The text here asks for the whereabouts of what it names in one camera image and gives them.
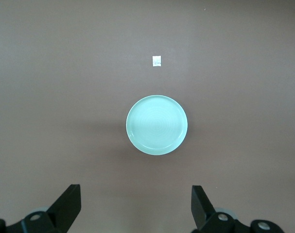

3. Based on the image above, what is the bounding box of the brown table cover sheet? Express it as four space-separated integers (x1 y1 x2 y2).
0 0 295 233

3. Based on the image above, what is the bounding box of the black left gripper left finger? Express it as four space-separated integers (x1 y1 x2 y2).
0 184 82 233

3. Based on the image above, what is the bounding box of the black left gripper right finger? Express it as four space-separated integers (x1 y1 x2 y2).
191 185 283 233

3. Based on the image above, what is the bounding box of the pale green round plate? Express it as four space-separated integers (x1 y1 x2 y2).
125 95 189 156

